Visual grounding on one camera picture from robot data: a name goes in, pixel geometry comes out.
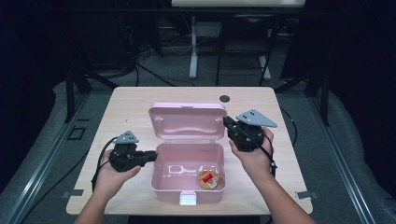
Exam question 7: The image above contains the grey tape piece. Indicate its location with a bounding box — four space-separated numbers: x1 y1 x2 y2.
295 190 319 201
61 189 85 200

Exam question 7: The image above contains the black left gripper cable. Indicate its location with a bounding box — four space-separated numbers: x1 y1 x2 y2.
91 136 119 191

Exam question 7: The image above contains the aluminium floor rail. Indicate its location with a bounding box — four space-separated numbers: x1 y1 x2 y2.
310 92 378 224
2 92 90 224

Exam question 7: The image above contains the white desk with legs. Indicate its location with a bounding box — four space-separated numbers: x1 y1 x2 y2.
171 0 307 81

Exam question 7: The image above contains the tangle of cables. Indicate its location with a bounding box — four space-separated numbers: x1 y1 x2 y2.
118 15 163 64

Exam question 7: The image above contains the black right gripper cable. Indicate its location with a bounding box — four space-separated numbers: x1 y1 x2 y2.
236 124 278 179

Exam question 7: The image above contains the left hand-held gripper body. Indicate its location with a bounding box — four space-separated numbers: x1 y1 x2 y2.
109 130 145 173

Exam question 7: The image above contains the round tin with yellow label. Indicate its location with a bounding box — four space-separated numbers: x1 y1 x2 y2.
197 169 220 190

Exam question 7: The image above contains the black metal stand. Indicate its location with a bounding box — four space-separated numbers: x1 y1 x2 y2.
275 66 331 127
64 66 120 124

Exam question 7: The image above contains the person's left hand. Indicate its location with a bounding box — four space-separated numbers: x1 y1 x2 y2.
92 148 142 201

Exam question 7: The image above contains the pink plastic storage box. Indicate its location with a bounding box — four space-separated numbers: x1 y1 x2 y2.
148 102 228 206

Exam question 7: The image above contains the dark equipment rack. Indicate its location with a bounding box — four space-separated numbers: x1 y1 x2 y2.
74 12 132 70

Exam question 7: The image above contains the black floor cable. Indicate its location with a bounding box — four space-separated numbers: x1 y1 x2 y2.
134 62 196 88

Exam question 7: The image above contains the black chair frame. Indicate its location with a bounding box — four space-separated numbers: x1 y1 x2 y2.
215 13 276 87

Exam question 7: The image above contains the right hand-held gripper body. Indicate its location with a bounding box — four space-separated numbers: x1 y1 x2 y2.
227 108 278 153

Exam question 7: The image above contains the person's right hand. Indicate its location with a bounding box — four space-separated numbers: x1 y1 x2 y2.
229 127 276 185

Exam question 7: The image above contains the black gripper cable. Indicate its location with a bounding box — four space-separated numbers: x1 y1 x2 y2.
236 124 278 179
91 136 119 191

